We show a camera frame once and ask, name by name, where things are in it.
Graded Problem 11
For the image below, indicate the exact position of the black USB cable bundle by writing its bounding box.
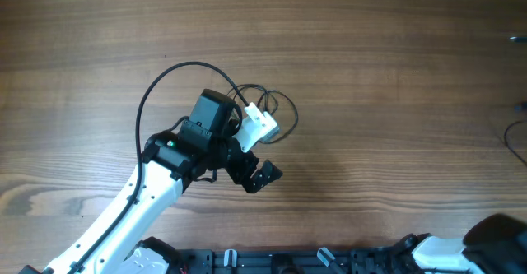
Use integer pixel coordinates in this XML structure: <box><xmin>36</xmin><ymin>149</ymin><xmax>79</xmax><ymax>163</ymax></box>
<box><xmin>225</xmin><ymin>83</ymin><xmax>300</xmax><ymax>146</ymax></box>

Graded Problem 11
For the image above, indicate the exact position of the thin black cable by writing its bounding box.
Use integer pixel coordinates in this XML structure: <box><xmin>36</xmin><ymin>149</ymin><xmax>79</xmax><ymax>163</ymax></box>
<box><xmin>502</xmin><ymin>119</ymin><xmax>527</xmax><ymax>167</ymax></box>

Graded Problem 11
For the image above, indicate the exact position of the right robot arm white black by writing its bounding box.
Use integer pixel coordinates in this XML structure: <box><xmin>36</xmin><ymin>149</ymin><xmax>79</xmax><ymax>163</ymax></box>
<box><xmin>387</xmin><ymin>214</ymin><xmax>526</xmax><ymax>274</ymax></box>

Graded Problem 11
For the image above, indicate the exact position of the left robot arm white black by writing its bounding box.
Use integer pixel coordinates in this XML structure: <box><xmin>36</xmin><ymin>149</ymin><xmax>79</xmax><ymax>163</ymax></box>
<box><xmin>44</xmin><ymin>89</ymin><xmax>282</xmax><ymax>273</ymax></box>

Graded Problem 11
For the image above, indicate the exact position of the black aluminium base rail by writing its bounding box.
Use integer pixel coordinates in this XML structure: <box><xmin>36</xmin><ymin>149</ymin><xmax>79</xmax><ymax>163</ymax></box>
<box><xmin>123</xmin><ymin>244</ymin><xmax>466</xmax><ymax>274</ymax></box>

